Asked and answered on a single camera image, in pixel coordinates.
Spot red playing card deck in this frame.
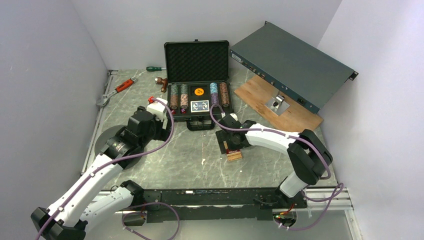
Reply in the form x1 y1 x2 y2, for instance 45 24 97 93
223 141 243 162

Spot orange chip stack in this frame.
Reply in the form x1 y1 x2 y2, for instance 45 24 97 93
180 93 189 109

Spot blue playing card deck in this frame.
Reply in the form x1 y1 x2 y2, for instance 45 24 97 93
190 100 210 113

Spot blue yellow chip stack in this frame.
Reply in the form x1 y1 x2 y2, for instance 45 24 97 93
180 84 189 95

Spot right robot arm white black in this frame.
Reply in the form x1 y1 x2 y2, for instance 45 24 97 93
215 115 333 208

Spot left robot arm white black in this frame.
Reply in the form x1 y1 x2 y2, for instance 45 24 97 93
30 101 174 240

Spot black poker set case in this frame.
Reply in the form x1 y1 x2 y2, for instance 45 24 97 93
164 40 234 131

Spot orange chips left slot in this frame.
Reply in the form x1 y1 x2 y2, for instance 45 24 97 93
169 94 179 111

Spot orange chips slot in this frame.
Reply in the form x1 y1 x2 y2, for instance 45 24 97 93
169 94 179 111
219 82 230 108

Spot blue yellow chips in case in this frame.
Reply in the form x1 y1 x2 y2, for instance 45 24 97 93
170 84 179 97

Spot copper pipe fitting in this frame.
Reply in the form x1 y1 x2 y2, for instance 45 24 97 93
155 77 168 93

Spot purple chips in case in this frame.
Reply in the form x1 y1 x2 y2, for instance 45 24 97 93
210 92 220 105

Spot yellow small blind button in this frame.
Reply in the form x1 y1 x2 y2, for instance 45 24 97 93
193 87 205 96

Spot grey perforated metal disc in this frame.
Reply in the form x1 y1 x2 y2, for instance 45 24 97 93
94 125 145 160

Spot orange chips right slot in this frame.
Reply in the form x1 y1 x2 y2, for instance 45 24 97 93
219 82 230 108

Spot light blue chips in case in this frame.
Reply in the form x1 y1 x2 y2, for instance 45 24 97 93
209 82 218 95

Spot wooden board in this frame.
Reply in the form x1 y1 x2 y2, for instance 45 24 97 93
234 76 323 132

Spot grey rack server unit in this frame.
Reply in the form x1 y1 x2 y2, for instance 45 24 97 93
229 21 359 114

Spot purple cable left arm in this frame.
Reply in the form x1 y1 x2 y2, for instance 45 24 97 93
34 97 182 240

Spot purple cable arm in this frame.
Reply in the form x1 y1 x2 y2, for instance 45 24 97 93
34 97 182 240
209 103 345 232

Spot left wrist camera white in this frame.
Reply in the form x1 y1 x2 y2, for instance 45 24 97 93
146 96 168 122

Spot metal bracket block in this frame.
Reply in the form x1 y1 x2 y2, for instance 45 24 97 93
265 94 290 116

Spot green handled screwdriver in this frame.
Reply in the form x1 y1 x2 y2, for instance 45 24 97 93
146 66 166 72

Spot red handled adjustable wrench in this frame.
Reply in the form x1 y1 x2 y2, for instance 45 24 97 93
96 76 138 107

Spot aluminium rail left edge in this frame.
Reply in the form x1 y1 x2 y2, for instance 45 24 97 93
80 69 119 176

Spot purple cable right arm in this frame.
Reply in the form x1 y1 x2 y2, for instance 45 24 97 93
209 103 345 232

